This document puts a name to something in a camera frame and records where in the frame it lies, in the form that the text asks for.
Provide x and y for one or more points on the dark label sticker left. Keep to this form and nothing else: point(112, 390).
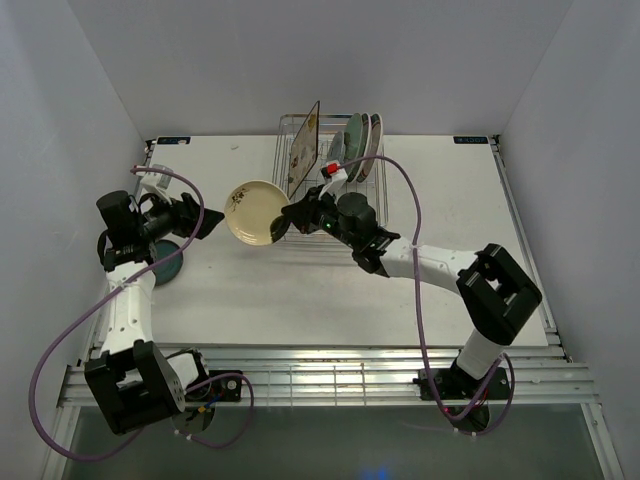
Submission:
point(173, 140)

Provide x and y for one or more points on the light blue scalloped plate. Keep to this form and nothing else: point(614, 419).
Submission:
point(336, 151)

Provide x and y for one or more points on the dark label sticker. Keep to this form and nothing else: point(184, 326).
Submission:
point(173, 140)
point(470, 140)

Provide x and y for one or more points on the white plate teal rim front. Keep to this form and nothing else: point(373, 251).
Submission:
point(367, 123)

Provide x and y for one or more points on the cream plate with flowers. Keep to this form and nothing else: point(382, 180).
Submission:
point(251, 209)

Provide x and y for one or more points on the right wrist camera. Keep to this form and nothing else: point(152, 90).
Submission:
point(334, 176)

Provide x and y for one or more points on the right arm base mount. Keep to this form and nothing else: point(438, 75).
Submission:
point(454, 385)

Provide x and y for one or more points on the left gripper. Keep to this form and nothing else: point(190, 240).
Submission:
point(187, 216)

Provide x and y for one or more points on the square floral plate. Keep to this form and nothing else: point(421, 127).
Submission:
point(304, 150)

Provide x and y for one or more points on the mint green flower plate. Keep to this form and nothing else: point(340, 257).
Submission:
point(354, 137)

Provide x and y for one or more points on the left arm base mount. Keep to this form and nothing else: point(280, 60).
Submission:
point(227, 389)

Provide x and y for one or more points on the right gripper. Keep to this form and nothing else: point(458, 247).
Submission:
point(303, 213)

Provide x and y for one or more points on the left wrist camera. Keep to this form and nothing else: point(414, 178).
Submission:
point(156, 180)

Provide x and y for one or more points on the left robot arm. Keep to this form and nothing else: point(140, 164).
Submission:
point(133, 384)

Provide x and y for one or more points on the dark label sticker right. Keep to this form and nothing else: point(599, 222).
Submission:
point(470, 140)

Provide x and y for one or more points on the metal wire dish rack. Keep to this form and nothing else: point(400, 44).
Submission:
point(374, 187)

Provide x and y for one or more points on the white plate teal rim back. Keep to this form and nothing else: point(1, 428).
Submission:
point(376, 140)

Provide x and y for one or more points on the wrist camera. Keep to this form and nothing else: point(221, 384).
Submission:
point(156, 180)
point(334, 176)

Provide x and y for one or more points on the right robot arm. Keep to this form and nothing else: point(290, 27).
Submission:
point(498, 295)

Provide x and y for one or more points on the dark teal saucer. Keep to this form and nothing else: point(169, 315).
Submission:
point(169, 262)

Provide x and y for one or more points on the white plate teal rim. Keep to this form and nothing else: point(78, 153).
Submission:
point(376, 140)
point(367, 123)

